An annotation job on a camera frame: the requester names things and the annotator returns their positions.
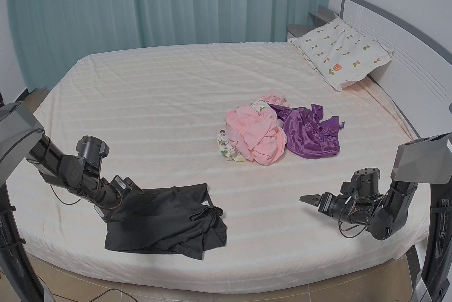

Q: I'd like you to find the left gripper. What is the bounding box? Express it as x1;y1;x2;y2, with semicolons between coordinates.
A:
100;173;133;208

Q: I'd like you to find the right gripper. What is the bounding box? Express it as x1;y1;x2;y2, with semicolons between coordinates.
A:
319;192;354;223

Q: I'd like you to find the black T-shirt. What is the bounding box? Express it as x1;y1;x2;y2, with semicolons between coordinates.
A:
104;182;227;261

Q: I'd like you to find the purple satin garment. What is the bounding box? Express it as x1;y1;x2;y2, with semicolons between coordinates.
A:
274;103;346;158

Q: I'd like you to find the bed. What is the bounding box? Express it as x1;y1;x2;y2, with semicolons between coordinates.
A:
7;0;452;294

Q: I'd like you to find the white printed garment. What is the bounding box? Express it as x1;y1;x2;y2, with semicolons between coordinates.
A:
216;99;269;163

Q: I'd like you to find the pink frilled garment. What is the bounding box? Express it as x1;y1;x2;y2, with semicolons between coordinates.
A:
261;91;289;108

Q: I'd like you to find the white printed pillow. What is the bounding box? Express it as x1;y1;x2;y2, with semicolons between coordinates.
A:
289;18;393;92

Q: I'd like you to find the grey bedside table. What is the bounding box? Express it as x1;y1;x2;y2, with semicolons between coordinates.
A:
287;5;341;43

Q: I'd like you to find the thin black power cable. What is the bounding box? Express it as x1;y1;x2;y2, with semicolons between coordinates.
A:
33;274;142;302

